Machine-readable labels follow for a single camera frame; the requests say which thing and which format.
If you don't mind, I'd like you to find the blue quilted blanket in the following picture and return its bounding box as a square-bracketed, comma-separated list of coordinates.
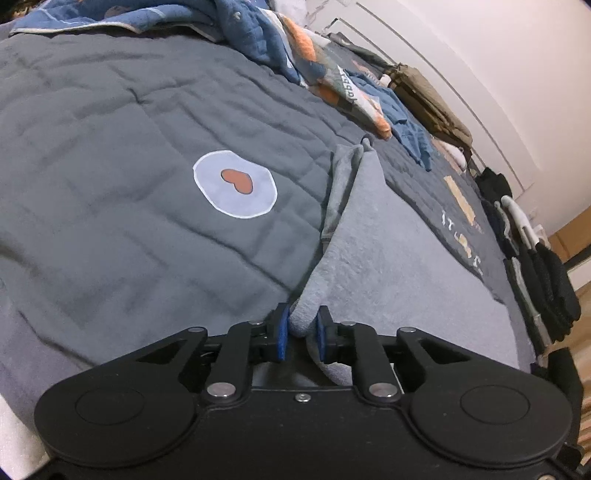
[9, 0, 306, 87]

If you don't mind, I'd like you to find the blue shirt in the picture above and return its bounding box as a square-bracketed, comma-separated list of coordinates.
[344, 69, 438, 173]

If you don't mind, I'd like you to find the stack of folded dark clothes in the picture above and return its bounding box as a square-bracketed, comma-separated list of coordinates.
[502, 239, 583, 346]

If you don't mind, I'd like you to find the grey sweatshirt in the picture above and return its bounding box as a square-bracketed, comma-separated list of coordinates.
[288, 136, 539, 389]

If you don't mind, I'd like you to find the pile of black and white clothes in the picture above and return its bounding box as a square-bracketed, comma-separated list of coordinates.
[475, 166, 551, 260]

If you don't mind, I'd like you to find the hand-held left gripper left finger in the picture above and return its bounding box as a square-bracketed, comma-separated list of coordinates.
[133, 302, 291, 407]

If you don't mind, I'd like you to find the white headboard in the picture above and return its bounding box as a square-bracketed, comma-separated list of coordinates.
[323, 0, 529, 197]

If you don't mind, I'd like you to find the orange patterned cloth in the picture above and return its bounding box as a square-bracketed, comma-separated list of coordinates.
[276, 13, 394, 140]

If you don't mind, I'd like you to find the small white cloth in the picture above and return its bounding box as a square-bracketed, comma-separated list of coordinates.
[431, 137, 468, 172]

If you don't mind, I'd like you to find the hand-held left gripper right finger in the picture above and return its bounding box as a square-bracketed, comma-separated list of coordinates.
[315, 305, 467, 407]

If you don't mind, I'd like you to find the grey quilted bedspread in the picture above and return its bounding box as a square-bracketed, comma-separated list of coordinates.
[0, 23, 548, 416]

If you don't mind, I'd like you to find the folded khaki blanket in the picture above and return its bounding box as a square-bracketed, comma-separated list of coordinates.
[381, 64, 475, 152]

